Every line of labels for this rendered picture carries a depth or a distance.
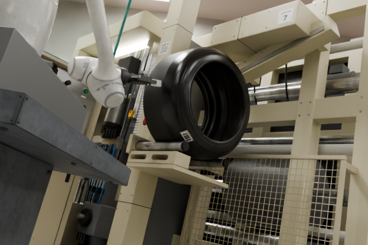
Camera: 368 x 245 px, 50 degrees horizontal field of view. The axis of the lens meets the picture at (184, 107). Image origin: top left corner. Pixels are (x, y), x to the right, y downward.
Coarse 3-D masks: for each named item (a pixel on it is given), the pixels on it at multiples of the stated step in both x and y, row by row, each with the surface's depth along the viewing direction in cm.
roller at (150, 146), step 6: (138, 144) 200; (144, 144) 196; (150, 144) 192; (156, 144) 189; (162, 144) 185; (168, 144) 182; (174, 144) 179; (180, 144) 176; (186, 144) 177; (144, 150) 197; (150, 150) 194; (156, 150) 190; (162, 150) 187; (168, 150) 184; (174, 150) 180; (180, 150) 177; (186, 150) 177
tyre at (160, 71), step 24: (168, 72) 183; (192, 72) 182; (216, 72) 219; (240, 72) 205; (144, 96) 192; (168, 96) 178; (216, 96) 227; (240, 96) 216; (168, 120) 179; (192, 120) 179; (216, 120) 226; (240, 120) 204; (192, 144) 182; (216, 144) 188
